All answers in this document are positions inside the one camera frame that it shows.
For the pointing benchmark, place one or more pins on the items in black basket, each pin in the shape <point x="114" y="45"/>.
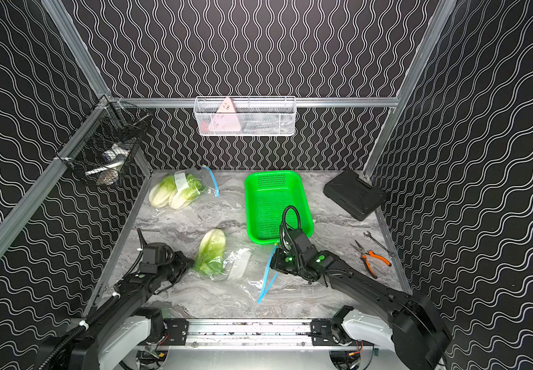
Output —
<point x="108" y="172"/>

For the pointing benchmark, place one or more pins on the pale chinese cabbage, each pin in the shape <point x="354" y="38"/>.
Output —
<point x="162" y="193"/>
<point x="189" y="188"/>

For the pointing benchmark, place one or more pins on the pink triangular card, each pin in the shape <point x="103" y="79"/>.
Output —
<point x="226" y="119"/>

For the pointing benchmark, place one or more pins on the white wire wall basket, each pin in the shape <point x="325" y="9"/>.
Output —
<point x="259" y="116"/>

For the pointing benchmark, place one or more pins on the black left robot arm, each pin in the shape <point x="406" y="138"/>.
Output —
<point x="82" y="347"/>

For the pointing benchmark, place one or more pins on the green plastic basket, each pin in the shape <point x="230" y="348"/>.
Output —
<point x="267" y="194"/>

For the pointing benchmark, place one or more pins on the zip-top bag blue seal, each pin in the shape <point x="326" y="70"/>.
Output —
<point x="247" y="268"/>

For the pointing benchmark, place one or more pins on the zip-top bag with two cabbages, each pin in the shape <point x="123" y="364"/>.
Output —
<point x="205" y="174"/>

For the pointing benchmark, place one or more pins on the green chinese cabbage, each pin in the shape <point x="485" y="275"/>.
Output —
<point x="210" y="257"/>

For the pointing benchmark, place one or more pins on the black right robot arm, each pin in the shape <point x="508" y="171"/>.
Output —
<point x="418" y="333"/>

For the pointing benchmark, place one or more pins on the orange handled pliers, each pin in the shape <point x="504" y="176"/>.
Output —
<point x="367" y="255"/>

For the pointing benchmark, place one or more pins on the silver wrench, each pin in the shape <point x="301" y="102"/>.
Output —
<point x="368" y="234"/>

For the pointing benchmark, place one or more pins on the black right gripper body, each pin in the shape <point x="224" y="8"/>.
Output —
<point x="285" y="263"/>

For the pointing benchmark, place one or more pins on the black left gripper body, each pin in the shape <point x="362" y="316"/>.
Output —
<point x="181" y="264"/>

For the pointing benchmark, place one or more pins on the black wire corner basket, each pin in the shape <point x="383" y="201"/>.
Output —
<point x="121" y="123"/>

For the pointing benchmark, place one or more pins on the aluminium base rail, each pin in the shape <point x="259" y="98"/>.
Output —
<point x="263" y="334"/>

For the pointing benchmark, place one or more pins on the black tool case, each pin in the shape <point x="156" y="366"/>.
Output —
<point x="354" y="195"/>

